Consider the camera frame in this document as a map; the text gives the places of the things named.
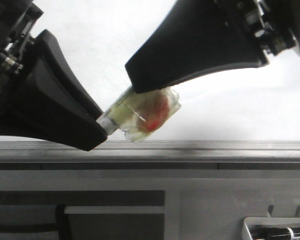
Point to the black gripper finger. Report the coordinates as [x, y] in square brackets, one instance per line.
[46, 101]

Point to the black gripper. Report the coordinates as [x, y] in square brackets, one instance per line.
[196, 38]

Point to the white marker with tape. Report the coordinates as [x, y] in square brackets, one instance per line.
[139, 115]

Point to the white whiteboard surface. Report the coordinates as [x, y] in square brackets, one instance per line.
[98, 37]

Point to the dark cabinet panel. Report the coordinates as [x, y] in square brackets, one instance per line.
[82, 215]

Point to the white marker tray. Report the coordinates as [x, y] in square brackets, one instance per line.
[251, 223]

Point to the black marker in tray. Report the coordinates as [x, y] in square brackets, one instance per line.
[274, 233]

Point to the grey aluminium whiteboard frame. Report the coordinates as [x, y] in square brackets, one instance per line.
[152, 155]

